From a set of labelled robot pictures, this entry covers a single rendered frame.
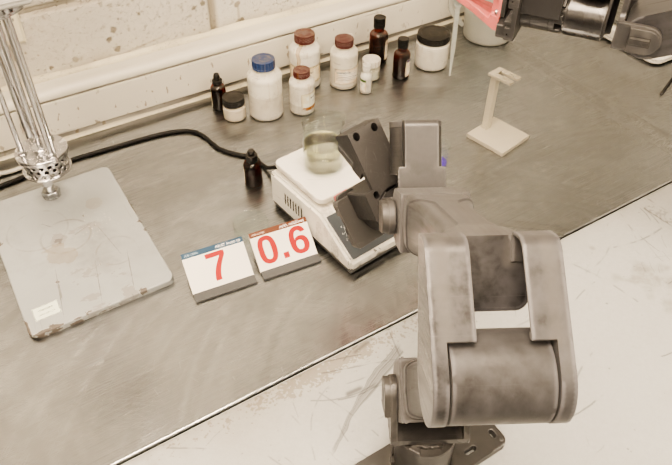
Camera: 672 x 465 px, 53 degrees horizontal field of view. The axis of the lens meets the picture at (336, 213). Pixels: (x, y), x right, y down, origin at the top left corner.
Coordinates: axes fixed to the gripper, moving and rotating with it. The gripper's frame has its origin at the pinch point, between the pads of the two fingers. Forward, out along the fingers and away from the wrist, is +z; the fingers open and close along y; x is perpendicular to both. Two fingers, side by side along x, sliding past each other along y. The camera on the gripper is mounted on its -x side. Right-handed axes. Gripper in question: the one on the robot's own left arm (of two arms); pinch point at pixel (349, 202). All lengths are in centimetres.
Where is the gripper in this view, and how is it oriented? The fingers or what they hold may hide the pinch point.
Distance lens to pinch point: 91.2
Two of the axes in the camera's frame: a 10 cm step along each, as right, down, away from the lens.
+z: -3.9, -0.6, 9.2
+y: -8.2, 4.8, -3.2
